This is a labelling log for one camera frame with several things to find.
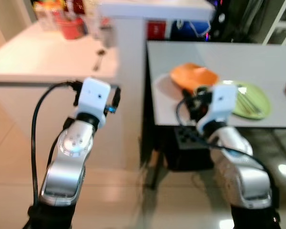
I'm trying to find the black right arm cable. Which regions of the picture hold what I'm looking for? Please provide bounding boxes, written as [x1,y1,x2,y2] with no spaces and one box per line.
[175,97,273,191]

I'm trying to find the metal spoon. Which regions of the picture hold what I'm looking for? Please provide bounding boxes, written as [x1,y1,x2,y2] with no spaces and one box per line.
[236,84,258,114]

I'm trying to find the white plate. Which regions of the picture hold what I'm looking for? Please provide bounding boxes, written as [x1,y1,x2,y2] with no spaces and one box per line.
[153,73,186,102]

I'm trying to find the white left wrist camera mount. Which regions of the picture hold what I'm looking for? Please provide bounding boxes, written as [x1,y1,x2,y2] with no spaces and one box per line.
[75,78,112,128]

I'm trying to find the long golden spoon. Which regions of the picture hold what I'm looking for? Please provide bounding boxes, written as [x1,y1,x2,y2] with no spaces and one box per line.
[92,48,107,72]

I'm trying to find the orange plate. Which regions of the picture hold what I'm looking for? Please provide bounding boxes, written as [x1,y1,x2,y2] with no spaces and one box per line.
[170,63,220,94]

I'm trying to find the red cup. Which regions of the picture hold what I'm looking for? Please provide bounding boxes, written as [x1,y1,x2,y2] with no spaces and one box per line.
[61,17,87,40]

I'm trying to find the dark red snack bag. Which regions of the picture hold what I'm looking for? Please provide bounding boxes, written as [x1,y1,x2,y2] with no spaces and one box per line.
[62,0,86,18]

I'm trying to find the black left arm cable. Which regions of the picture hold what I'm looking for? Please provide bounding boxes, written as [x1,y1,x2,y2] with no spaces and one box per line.
[31,81,82,206]

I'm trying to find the blue white bag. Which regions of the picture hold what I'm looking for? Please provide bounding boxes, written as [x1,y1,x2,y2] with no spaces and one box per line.
[171,19,211,42]

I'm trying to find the red box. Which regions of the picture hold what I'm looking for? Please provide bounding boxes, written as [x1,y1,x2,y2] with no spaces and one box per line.
[147,21,167,40]

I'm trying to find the metal fork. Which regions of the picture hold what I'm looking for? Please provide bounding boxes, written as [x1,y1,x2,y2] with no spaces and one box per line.
[242,88,264,116]

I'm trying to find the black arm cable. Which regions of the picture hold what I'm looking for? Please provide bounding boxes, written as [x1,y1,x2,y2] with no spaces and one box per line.
[31,81,82,206]
[175,97,273,191]

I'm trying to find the white raised counter ledge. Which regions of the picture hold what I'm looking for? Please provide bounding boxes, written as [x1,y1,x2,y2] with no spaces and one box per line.
[98,0,216,22]

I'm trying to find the white glass door cabinet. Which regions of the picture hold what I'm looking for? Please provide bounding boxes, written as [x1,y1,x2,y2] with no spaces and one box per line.
[262,0,286,46]

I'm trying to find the grey dining table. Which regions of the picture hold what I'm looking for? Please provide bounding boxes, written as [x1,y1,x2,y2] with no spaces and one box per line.
[142,41,286,189]

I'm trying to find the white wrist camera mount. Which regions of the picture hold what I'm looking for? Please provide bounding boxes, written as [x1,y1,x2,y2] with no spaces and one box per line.
[196,83,239,135]
[75,78,112,128]

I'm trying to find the green plate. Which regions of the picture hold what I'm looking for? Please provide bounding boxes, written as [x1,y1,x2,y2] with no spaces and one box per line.
[218,81,271,120]

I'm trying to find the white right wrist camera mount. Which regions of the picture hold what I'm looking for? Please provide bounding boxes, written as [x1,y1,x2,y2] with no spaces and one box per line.
[196,83,239,135]

